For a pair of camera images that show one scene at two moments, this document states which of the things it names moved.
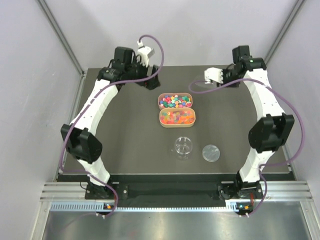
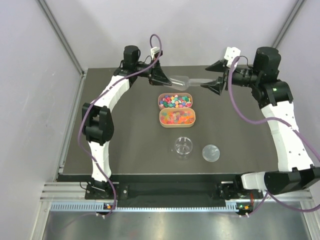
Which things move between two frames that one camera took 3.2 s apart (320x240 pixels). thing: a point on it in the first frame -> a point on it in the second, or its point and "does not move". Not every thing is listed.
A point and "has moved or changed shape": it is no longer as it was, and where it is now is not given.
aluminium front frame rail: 273,190 does not move
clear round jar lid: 211,153 does not move
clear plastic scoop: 199,85 has moved or changed shape
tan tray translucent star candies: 177,117 does not move
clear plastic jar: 183,145 does not move
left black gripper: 152,78 -> 153,73
